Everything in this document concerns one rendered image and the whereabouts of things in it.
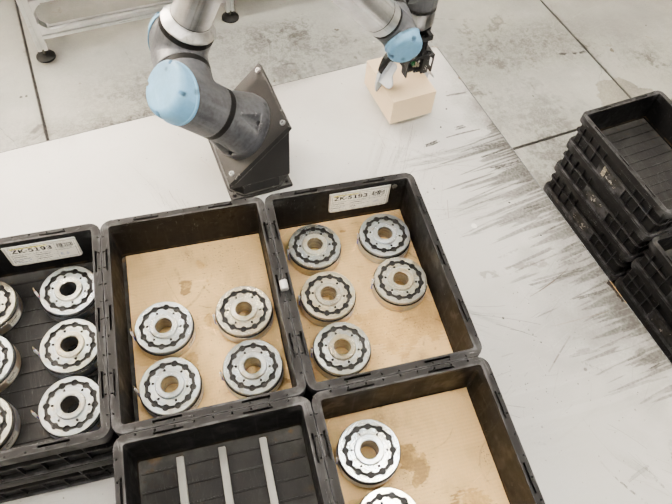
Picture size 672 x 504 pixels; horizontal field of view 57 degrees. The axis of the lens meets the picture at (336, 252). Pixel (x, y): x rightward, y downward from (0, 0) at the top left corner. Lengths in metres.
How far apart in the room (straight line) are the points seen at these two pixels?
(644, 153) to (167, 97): 1.45
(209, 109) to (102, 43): 1.81
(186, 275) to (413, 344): 0.45
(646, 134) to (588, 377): 1.03
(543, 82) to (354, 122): 1.51
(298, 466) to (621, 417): 0.66
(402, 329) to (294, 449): 0.29
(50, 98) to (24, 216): 1.37
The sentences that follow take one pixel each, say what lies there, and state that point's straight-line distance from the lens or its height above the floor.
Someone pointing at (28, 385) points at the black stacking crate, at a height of 0.83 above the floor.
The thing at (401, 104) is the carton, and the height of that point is 0.78.
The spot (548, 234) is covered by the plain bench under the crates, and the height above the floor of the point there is 0.70.
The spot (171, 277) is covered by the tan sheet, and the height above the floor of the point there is 0.83.
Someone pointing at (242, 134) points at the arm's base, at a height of 0.88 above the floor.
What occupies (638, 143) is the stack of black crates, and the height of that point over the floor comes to 0.49.
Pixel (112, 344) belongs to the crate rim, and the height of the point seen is 0.93.
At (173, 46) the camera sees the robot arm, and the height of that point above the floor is 1.02.
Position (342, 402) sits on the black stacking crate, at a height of 0.89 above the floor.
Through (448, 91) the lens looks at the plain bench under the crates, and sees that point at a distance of 1.77.
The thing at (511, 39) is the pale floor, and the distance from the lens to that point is 3.19.
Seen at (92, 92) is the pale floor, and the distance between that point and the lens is 2.85.
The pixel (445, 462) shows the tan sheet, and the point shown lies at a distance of 1.09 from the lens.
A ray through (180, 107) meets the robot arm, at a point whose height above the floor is 0.99.
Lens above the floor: 1.87
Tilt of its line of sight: 57 degrees down
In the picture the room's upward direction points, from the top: 6 degrees clockwise
